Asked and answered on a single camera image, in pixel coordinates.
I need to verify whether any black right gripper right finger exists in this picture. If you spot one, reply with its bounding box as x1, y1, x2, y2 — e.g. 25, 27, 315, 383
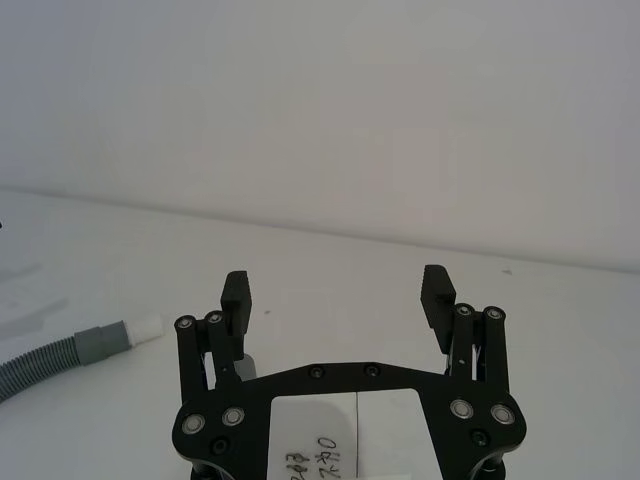
420, 264, 512, 397

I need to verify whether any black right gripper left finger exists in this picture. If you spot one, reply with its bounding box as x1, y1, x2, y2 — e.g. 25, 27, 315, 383
173, 269, 254, 404

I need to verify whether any white handwritten paper label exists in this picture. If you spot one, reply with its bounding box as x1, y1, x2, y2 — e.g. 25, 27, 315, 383
268, 393, 422, 480

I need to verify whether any grey corrugated hose white tip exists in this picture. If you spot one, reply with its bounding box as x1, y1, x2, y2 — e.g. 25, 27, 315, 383
0, 312, 167, 402

